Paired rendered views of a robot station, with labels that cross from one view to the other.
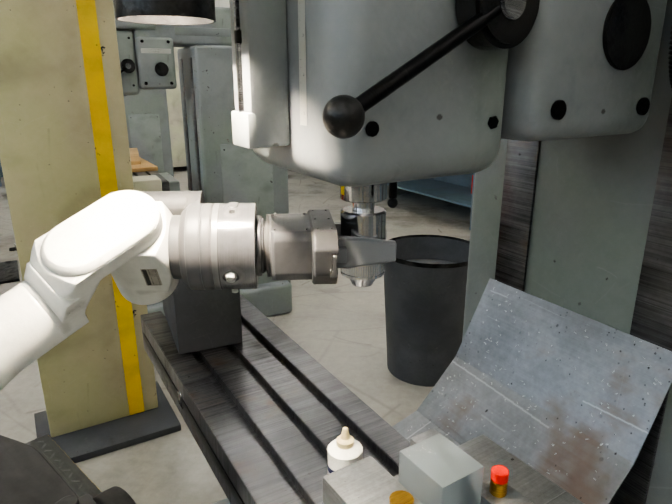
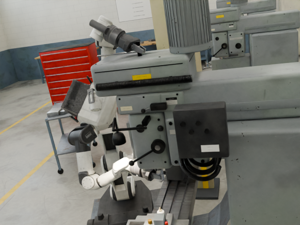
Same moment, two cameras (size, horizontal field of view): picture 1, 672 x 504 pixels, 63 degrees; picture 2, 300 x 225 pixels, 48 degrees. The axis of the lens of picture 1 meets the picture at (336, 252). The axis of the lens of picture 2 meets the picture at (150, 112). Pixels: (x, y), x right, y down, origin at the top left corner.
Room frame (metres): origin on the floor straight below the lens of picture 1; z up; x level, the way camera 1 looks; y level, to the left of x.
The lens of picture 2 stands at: (-0.55, -1.22, 2.14)
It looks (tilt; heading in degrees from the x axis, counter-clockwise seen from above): 19 degrees down; 47
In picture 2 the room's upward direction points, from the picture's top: 9 degrees counter-clockwise
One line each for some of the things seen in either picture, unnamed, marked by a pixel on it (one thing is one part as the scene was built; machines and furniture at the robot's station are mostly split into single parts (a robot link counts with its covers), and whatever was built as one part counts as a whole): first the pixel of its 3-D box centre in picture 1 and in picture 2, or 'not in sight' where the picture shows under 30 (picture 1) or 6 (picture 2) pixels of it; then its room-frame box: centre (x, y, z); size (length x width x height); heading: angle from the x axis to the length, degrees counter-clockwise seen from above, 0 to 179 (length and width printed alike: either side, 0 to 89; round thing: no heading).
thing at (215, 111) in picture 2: not in sight; (201, 131); (0.42, -0.46, 1.62); 0.20 x 0.09 x 0.21; 121
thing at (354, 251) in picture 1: (365, 252); (156, 177); (0.52, -0.03, 1.23); 0.06 x 0.02 x 0.03; 96
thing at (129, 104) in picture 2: not in sight; (155, 96); (0.58, -0.07, 1.68); 0.34 x 0.24 x 0.10; 121
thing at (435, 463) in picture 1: (439, 484); (160, 221); (0.44, -0.10, 1.03); 0.06 x 0.05 x 0.06; 33
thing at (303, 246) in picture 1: (275, 247); (147, 171); (0.55, 0.06, 1.23); 0.13 x 0.12 x 0.10; 6
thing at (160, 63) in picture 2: not in sight; (145, 71); (0.56, -0.04, 1.81); 0.47 x 0.26 x 0.16; 121
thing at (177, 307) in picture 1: (196, 280); (177, 160); (1.03, 0.28, 1.01); 0.22 x 0.12 x 0.20; 24
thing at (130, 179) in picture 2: not in sight; (122, 188); (0.89, 0.82, 0.68); 0.21 x 0.20 x 0.13; 47
